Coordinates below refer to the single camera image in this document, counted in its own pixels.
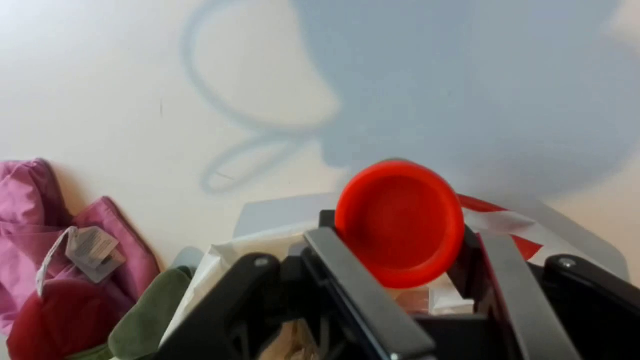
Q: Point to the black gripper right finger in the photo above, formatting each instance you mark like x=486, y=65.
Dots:
x=520, y=301

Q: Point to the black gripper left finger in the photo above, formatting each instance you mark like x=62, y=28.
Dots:
x=361, y=293

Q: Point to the yellow container red cap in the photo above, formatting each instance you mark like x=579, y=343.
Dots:
x=400, y=220

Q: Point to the pink t-shirt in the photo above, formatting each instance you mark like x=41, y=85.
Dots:
x=27, y=200

